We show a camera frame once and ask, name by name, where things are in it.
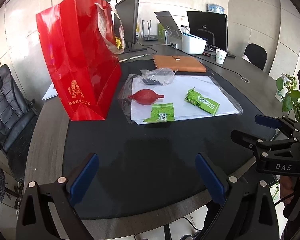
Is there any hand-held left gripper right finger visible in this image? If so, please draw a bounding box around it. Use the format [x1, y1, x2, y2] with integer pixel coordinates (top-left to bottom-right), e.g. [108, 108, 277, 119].
[195, 152, 280, 240]

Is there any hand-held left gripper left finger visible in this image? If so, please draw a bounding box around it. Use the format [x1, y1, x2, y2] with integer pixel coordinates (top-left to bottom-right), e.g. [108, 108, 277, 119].
[16, 152, 100, 240]

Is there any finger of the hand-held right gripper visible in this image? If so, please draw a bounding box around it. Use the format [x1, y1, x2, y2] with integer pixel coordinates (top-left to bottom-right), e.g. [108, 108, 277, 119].
[254, 114, 300, 140]
[230, 129, 299, 155]

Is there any green tea packet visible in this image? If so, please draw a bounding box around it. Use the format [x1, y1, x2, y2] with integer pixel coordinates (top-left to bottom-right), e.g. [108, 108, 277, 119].
[185, 87, 220, 116]
[143, 102, 175, 123]

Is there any red rubber air blower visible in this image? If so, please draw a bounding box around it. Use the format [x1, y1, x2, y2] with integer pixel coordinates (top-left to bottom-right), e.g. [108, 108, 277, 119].
[128, 89, 165, 105]

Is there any clear bag of tea leaves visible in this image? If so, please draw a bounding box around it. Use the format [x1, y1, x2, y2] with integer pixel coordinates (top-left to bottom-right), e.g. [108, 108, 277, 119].
[139, 67, 178, 87]

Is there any red gift bag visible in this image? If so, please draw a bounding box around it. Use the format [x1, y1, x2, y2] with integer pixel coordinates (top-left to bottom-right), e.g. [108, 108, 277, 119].
[36, 0, 127, 122]

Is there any person's right hand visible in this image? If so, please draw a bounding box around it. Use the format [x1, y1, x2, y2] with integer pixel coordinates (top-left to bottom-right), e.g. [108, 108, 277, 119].
[279, 175, 296, 205]

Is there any green pothos potted plant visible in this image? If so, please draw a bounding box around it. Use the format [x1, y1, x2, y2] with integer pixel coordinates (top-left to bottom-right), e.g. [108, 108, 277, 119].
[275, 74, 300, 124]

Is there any black desk mat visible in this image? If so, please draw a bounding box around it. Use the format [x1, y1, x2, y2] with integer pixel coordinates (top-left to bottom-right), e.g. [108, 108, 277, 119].
[62, 60, 282, 220]

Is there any black mesh chair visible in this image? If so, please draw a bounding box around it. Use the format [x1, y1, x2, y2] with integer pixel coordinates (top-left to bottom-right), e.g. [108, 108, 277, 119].
[244, 43, 268, 71]

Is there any white paper cup green print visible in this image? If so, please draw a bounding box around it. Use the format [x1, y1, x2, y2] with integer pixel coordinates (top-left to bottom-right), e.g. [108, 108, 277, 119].
[216, 49, 227, 65]

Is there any white paper in clear sleeve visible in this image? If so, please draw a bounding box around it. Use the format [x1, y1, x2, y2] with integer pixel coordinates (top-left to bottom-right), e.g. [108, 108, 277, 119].
[117, 74, 243, 125]

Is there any loose white paper sheet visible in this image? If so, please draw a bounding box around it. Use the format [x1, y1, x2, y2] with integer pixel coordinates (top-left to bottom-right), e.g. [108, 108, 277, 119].
[42, 82, 59, 100]

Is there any brown leather folder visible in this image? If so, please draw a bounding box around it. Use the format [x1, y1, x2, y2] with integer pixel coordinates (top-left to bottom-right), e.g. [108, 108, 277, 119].
[153, 54, 207, 73]

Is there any white plastic bin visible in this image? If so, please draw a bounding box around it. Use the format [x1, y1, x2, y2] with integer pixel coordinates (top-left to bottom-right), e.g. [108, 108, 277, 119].
[182, 34, 207, 55]

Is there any black leather office chair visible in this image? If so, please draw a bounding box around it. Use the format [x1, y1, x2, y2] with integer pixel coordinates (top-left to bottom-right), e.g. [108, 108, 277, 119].
[0, 64, 39, 183]

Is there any black monitor with stand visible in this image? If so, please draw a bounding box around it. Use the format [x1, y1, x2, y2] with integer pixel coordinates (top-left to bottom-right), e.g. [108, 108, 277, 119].
[187, 11, 228, 52]

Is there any blue water jug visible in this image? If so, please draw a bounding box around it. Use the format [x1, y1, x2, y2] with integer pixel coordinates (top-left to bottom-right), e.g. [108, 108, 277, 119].
[207, 3, 226, 14]

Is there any green box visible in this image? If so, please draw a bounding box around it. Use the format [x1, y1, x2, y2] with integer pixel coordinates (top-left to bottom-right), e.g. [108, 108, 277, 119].
[157, 23, 167, 43]

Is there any black router with antennas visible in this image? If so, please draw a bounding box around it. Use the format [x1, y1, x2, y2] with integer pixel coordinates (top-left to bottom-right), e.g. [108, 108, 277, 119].
[141, 19, 158, 41]

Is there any grey printer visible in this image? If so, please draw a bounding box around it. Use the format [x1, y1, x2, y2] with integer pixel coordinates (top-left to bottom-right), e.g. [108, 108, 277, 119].
[154, 11, 183, 49]

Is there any black slim computer monitor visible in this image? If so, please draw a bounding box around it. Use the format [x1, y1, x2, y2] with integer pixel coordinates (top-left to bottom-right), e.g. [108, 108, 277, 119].
[114, 0, 148, 53]

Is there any black desk cable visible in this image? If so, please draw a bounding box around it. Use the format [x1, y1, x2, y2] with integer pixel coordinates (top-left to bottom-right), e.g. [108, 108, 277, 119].
[224, 64, 244, 80]

